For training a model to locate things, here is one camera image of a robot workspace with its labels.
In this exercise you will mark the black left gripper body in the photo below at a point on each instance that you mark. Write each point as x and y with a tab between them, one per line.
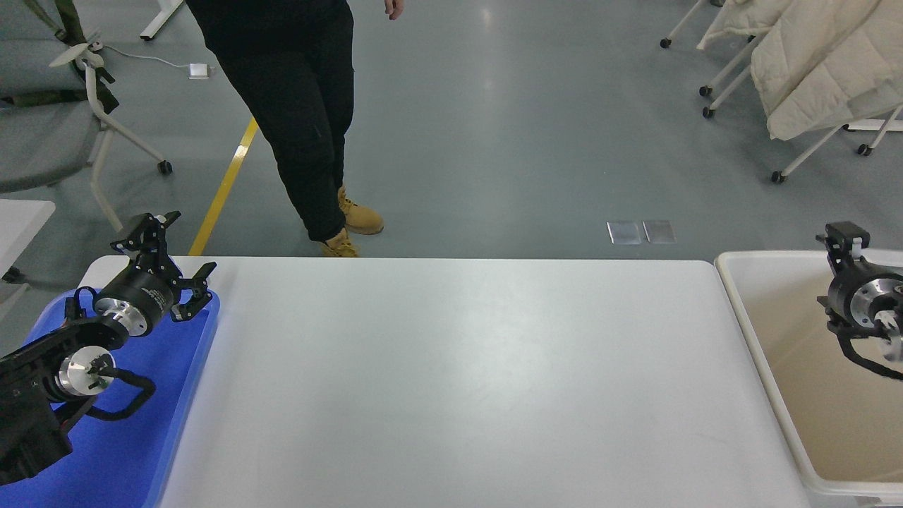
144	291

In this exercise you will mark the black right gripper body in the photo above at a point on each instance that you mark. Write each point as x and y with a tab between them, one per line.
841	300

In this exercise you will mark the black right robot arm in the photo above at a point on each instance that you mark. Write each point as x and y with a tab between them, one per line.
875	300

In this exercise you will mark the person's left hand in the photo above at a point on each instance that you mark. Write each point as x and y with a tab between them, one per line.
394	7

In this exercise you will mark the white flat board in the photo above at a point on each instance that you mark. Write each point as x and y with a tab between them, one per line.
885	256

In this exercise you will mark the large pale plastic bin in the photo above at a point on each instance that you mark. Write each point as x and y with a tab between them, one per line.
790	367

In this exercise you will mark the white floor base bar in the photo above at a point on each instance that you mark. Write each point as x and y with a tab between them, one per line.
875	126

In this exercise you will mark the small white side table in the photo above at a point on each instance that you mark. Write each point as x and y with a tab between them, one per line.
21	222

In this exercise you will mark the cream padded jacket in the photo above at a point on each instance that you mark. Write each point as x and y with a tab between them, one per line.
741	17
797	49
846	85

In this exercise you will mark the blue plastic tray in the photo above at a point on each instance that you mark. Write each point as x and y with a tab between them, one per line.
127	458

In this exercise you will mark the white power adapter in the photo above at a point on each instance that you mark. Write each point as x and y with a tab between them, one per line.
199	70

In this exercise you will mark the person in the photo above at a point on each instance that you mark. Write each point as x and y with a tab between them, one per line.
310	106

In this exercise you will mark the white desk leg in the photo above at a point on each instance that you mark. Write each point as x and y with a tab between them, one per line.
161	17

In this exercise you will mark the dark green garment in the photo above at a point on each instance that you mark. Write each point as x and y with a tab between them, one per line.
70	17

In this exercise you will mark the white wheeled chair frame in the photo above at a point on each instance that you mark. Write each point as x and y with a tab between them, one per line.
726	72
681	24
811	152

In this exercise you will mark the grey chair with white frame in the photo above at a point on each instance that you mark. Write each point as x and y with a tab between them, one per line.
42	148

